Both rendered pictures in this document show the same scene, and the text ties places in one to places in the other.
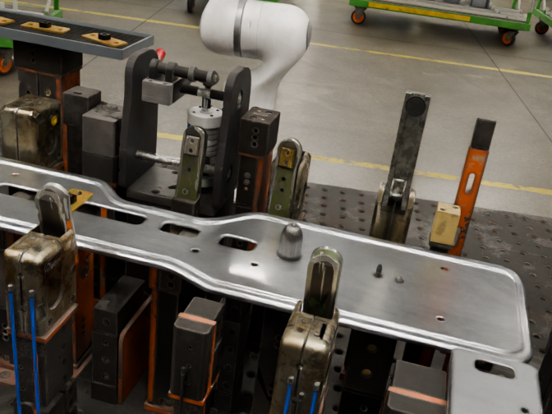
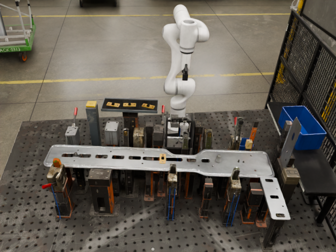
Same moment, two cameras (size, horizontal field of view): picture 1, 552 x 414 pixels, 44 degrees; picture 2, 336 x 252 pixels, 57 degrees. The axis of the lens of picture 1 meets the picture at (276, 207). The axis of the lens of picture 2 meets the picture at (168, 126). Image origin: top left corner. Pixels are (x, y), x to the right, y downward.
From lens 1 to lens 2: 1.11 m
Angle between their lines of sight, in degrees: 15
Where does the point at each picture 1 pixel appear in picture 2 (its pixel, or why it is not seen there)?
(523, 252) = not seen: hidden behind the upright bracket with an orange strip
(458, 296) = (256, 163)
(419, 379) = (255, 185)
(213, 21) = (169, 88)
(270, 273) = (217, 167)
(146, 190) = (171, 146)
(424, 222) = (226, 120)
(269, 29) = (185, 88)
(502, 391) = (272, 185)
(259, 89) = (183, 102)
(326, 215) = not seen: hidden behind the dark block
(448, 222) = (250, 144)
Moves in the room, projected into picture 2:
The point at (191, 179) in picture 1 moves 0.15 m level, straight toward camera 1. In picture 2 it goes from (186, 143) to (195, 159)
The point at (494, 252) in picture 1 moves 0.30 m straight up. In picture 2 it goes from (247, 127) to (255, 97)
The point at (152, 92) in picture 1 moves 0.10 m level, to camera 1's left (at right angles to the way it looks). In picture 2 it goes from (173, 125) to (157, 126)
